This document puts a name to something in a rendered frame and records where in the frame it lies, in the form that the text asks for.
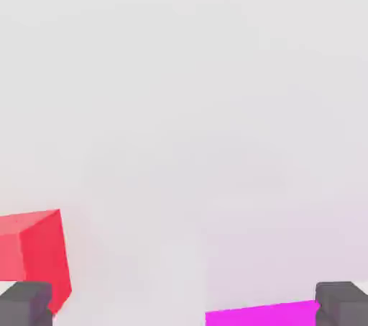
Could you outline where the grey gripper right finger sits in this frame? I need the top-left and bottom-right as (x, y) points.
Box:
(315, 281), (368, 326)

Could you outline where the large magenta box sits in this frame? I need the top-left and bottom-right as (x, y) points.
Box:
(205, 299), (321, 326)

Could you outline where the large red box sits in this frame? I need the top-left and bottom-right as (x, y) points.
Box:
(0, 208), (73, 315)

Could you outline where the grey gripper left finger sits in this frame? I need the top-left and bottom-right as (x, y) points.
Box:
(0, 281), (54, 326)

